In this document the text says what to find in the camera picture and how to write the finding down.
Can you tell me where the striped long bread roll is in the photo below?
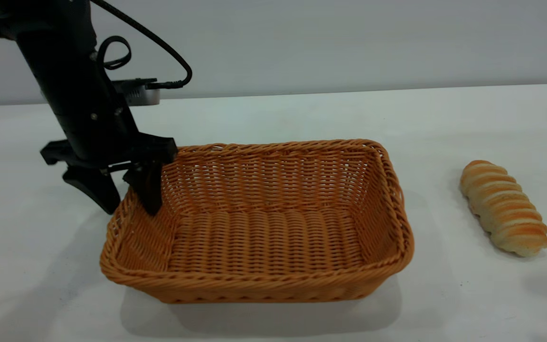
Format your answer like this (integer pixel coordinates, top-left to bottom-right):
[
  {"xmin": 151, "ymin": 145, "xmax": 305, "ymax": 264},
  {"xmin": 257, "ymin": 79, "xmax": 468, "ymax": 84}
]
[{"xmin": 459, "ymin": 161, "xmax": 547, "ymax": 258}]

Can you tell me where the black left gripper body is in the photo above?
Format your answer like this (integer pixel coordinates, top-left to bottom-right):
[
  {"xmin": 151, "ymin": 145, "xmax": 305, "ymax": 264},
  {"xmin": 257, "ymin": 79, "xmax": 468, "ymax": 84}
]
[{"xmin": 40, "ymin": 80, "xmax": 179, "ymax": 172}]

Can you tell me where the orange woven wicker basket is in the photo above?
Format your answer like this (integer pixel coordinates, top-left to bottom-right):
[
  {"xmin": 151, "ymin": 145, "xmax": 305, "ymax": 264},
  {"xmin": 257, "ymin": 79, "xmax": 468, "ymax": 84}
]
[{"xmin": 100, "ymin": 139, "xmax": 415, "ymax": 304}]

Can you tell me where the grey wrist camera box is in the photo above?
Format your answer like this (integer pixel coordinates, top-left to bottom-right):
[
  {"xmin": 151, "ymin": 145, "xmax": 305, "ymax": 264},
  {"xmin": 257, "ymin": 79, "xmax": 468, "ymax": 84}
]
[{"xmin": 111, "ymin": 78, "xmax": 161, "ymax": 106}]

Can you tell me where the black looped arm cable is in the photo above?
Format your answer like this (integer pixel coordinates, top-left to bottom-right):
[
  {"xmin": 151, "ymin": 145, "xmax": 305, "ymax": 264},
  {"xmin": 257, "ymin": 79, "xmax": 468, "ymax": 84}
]
[{"xmin": 96, "ymin": 35, "xmax": 132, "ymax": 71}]

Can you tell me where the black camera cable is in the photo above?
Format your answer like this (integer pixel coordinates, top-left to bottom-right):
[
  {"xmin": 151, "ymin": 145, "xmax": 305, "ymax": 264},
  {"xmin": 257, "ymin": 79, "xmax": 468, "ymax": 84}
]
[{"xmin": 91, "ymin": 0, "xmax": 193, "ymax": 90}]

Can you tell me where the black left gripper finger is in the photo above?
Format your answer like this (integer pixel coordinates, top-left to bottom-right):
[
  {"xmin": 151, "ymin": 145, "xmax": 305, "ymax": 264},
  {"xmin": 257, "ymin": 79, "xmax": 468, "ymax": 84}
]
[
  {"xmin": 62, "ymin": 165, "xmax": 122, "ymax": 215},
  {"xmin": 123, "ymin": 161, "xmax": 164, "ymax": 217}
]

